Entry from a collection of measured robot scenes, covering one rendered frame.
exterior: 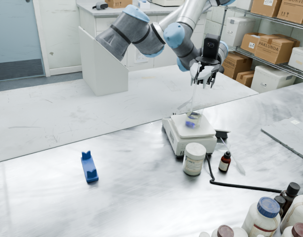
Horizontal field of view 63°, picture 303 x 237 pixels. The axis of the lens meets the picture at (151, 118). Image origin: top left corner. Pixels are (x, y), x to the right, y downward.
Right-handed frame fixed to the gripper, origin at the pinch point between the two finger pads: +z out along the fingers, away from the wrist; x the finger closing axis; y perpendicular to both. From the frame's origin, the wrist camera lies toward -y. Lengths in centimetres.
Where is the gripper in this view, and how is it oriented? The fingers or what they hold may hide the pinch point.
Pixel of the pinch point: (197, 74)
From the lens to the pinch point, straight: 73.0
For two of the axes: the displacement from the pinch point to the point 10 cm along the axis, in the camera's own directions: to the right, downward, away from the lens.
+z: -4.1, 4.8, -7.8
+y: -0.6, 8.3, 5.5
